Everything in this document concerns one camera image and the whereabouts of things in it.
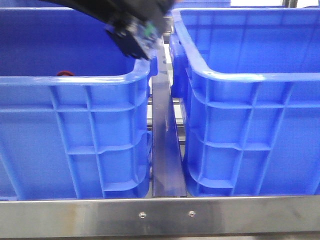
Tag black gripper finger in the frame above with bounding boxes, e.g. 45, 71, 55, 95
105, 24, 152, 60
50, 0, 175, 35

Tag red mushroom push button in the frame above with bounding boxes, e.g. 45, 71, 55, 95
56, 70, 75, 77

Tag yellow mushroom push button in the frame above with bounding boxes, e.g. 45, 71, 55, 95
134, 21, 160, 60

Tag rear blue bin right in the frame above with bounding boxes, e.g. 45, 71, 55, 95
172, 0, 231, 9

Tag left blue plastic bin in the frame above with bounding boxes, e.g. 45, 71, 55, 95
0, 7, 158, 201

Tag blue plastic bin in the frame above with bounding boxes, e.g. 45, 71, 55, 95
0, 7, 158, 201
169, 7, 320, 197

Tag right blue plastic bin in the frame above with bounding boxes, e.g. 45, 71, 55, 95
169, 7, 320, 197

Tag steel front frame rail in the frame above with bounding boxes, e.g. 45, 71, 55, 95
0, 195, 320, 238

